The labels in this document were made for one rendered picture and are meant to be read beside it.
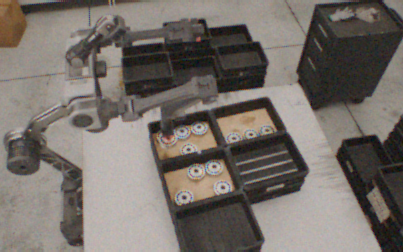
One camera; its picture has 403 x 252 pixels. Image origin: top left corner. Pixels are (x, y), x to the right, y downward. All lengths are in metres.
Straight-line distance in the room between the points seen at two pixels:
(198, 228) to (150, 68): 1.66
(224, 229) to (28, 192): 1.82
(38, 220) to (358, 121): 2.90
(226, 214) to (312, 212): 0.54
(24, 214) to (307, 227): 2.11
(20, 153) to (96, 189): 0.47
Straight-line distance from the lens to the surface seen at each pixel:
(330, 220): 2.36
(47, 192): 3.31
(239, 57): 3.42
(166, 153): 2.30
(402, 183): 2.95
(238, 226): 2.09
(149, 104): 1.64
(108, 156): 2.50
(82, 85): 1.75
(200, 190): 2.17
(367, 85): 3.77
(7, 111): 3.99
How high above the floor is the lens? 2.73
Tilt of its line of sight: 52 degrees down
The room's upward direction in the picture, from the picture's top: 2 degrees clockwise
